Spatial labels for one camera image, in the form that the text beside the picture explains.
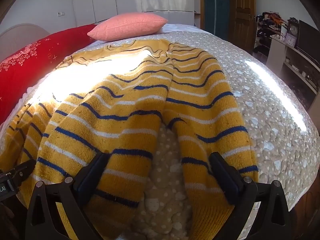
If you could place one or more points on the cluttered shoe rack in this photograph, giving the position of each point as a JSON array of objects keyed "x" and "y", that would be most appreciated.
[{"x": 268, "y": 25}]

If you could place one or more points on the red embroidered bolster pillow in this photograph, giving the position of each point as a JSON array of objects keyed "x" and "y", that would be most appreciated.
[{"x": 27, "y": 65}]

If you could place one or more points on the white wall socket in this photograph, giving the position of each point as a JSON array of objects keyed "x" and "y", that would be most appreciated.
[{"x": 61, "y": 13}]

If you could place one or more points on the pale round headboard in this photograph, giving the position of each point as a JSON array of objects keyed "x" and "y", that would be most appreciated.
[{"x": 20, "y": 33}]

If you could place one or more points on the beige dotted blanket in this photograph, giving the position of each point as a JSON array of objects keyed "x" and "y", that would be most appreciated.
[{"x": 262, "y": 120}]

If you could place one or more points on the pink pillow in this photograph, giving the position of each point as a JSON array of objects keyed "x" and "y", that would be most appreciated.
[{"x": 127, "y": 26}]

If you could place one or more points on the dark mantel clock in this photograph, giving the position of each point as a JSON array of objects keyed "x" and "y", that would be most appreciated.
[{"x": 293, "y": 28}]

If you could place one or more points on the black television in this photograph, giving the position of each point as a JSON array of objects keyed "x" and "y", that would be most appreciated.
[{"x": 308, "y": 38}]

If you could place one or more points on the white shelf unit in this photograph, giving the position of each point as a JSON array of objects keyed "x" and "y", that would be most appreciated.
[{"x": 292, "y": 60}]

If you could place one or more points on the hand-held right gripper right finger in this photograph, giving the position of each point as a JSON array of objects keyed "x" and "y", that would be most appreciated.
[{"x": 228, "y": 180}]

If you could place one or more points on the yellow striped knit sweater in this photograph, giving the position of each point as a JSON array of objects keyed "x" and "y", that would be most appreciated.
[{"x": 140, "y": 92}]

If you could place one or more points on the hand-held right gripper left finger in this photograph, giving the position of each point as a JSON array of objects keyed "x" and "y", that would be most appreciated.
[{"x": 87, "y": 180}]

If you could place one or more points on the wooden door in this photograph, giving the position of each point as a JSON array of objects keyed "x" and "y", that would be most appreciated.
[{"x": 241, "y": 10}]

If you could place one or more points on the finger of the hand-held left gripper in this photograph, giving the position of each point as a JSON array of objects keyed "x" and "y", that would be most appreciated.
[{"x": 22, "y": 171}]

